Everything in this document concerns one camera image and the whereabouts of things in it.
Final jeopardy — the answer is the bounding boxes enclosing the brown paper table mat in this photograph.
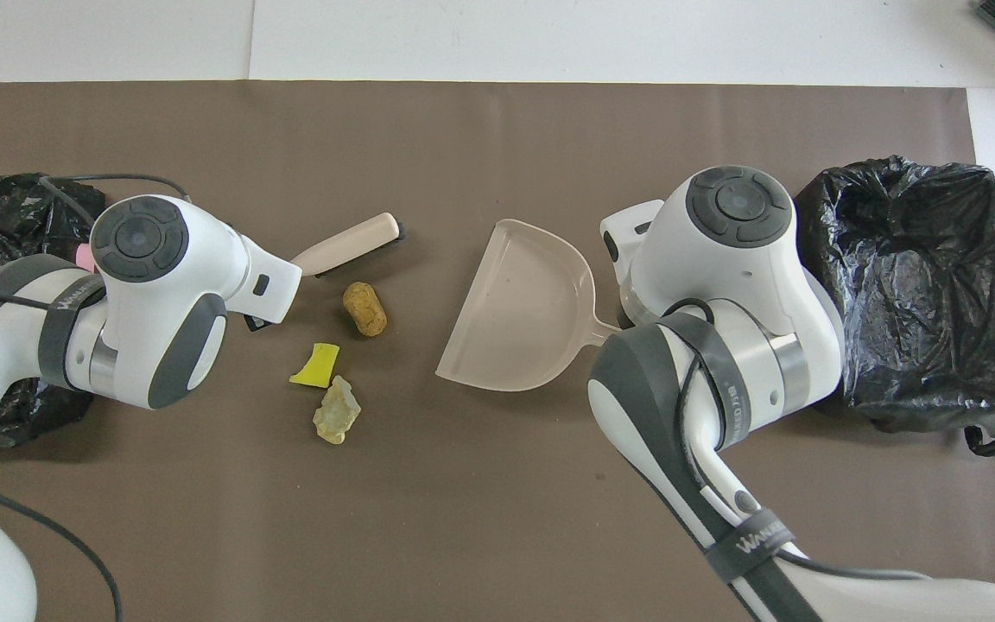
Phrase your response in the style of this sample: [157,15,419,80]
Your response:
[0,81,995,622]

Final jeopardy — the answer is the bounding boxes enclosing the beige hand brush black bristles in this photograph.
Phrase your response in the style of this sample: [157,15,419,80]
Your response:
[290,213,405,277]

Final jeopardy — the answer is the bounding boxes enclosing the beige plastic dustpan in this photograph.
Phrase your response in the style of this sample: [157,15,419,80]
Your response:
[434,219,628,392]

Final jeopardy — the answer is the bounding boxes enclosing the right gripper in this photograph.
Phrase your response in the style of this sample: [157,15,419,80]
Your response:
[599,199,668,288]

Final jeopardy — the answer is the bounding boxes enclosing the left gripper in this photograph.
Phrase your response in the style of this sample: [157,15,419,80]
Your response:
[225,226,304,332]

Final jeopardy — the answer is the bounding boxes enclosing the small yellow sponge piece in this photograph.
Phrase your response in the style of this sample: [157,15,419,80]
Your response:
[288,343,341,387]

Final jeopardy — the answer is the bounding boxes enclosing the bin lined with black bag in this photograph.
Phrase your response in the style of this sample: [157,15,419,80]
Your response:
[795,155,995,457]

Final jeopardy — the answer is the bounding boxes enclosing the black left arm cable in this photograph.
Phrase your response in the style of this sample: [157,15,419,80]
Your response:
[0,175,194,622]

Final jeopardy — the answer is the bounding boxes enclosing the pale translucent lump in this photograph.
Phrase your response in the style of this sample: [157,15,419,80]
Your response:
[312,375,362,445]

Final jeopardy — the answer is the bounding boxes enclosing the brown potato-shaped lump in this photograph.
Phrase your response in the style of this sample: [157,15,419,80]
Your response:
[342,282,388,337]

